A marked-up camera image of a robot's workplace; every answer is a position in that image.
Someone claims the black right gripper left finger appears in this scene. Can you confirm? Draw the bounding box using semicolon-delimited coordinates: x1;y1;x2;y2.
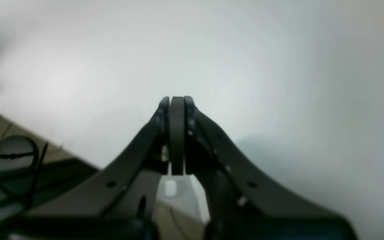
26;97;170;219

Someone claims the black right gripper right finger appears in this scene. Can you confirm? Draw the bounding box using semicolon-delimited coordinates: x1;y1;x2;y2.
170;97;356;240

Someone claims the black cable bundle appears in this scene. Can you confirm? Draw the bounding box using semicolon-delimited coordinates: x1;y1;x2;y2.
0;103;99;240

